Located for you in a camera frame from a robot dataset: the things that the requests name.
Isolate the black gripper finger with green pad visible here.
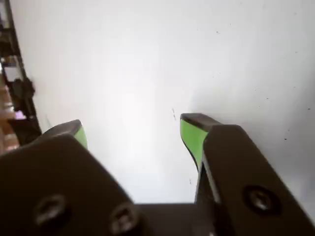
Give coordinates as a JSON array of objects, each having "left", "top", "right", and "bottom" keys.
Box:
[
  {"left": 0, "top": 119, "right": 148, "bottom": 236},
  {"left": 180, "top": 113, "right": 315, "bottom": 236}
]

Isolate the black furniture panel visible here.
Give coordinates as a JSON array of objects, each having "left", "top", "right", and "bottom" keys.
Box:
[{"left": 0, "top": 0, "right": 42, "bottom": 149}]

